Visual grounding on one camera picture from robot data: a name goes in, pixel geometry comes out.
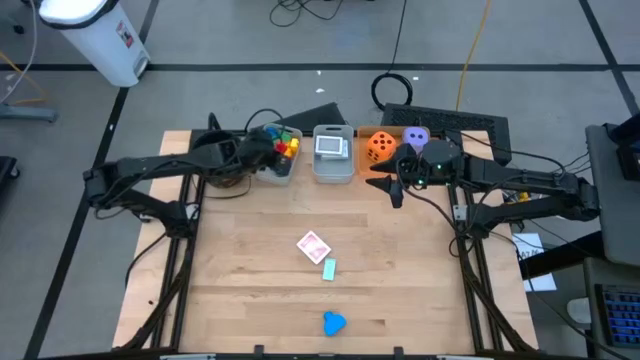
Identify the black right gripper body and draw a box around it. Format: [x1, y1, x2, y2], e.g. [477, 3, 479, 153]
[397, 139, 464, 189]

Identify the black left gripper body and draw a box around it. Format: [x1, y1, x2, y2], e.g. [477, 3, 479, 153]
[232, 127, 281, 174]

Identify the orange foam die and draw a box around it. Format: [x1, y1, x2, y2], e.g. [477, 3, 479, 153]
[366, 130, 399, 164]

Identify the purple foam die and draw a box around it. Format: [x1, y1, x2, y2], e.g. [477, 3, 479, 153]
[402, 126, 430, 154]

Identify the large light blue block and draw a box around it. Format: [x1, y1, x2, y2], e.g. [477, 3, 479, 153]
[322, 310, 348, 337]

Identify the grey plastic storage bin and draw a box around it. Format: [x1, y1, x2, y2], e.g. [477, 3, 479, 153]
[312, 123, 357, 184]
[254, 122, 305, 186]

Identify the orange plastic storage bin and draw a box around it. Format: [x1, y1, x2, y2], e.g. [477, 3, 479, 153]
[357, 125, 436, 182]

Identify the black perforated panel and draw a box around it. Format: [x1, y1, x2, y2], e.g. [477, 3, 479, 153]
[380, 103, 513, 166]

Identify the black wedge panel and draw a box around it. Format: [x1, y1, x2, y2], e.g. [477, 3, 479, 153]
[253, 101, 350, 132]

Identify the black jack-o-lantern bucket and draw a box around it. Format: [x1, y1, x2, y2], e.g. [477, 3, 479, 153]
[192, 128, 251, 190]

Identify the pink playing card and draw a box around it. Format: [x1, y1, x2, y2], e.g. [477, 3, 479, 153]
[295, 230, 333, 265]

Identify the white paper sheet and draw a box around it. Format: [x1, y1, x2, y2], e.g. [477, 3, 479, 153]
[512, 232, 557, 293]

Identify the black desk device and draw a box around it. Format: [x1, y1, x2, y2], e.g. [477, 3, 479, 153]
[603, 112, 640, 182]

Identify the white trash can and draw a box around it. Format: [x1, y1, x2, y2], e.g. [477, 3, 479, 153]
[38, 0, 152, 89]

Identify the white rounded desk object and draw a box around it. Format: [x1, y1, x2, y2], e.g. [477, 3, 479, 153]
[566, 297, 594, 326]

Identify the grey stand base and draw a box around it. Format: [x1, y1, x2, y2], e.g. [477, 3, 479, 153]
[0, 102, 59, 124]

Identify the backlit keyboard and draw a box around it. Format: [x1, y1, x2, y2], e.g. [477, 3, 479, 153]
[593, 283, 640, 350]

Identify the black floor object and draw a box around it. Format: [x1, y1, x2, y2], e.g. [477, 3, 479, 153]
[0, 155, 22, 182]

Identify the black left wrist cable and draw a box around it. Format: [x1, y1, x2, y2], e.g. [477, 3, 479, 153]
[243, 108, 285, 134]

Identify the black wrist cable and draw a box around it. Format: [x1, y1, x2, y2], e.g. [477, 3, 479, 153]
[399, 185, 465, 237]
[243, 108, 285, 134]

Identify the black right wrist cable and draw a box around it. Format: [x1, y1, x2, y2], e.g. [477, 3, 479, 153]
[399, 185, 465, 237]

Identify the black coiled cable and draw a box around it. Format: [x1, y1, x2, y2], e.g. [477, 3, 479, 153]
[370, 0, 415, 112]

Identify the yellow power cable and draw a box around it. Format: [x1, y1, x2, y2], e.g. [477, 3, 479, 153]
[455, 0, 495, 113]

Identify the tangled black floor cable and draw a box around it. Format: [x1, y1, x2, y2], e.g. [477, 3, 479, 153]
[268, 0, 347, 28]

